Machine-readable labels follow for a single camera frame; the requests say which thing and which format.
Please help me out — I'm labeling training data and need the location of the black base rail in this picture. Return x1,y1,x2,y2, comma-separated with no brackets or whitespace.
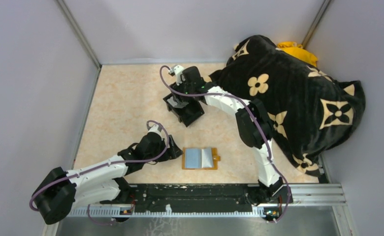
69,183,347,226

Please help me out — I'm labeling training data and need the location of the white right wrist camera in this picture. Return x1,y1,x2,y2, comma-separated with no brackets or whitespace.
168,64,184,85

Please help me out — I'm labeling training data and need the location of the black plastic card box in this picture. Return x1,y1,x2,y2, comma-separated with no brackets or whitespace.
163,93,205,127

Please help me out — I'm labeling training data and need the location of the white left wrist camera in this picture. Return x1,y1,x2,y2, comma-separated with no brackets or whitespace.
148,124,162,135

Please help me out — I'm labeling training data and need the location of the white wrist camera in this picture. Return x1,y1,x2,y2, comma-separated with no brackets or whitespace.
148,124,162,135
168,64,184,85

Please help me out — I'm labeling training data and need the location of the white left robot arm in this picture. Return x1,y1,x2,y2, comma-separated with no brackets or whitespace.
29,132,183,225

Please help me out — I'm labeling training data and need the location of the black flower-pattern blanket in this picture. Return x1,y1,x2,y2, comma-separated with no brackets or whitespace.
209,35,366,177

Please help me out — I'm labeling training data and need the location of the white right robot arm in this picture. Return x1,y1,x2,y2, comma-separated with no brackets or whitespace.
161,65,291,205

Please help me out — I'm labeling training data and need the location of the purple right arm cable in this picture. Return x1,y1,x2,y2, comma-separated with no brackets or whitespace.
159,65,293,224

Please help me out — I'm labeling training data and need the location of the yellow cloth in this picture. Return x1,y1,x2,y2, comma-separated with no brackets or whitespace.
277,41,318,66

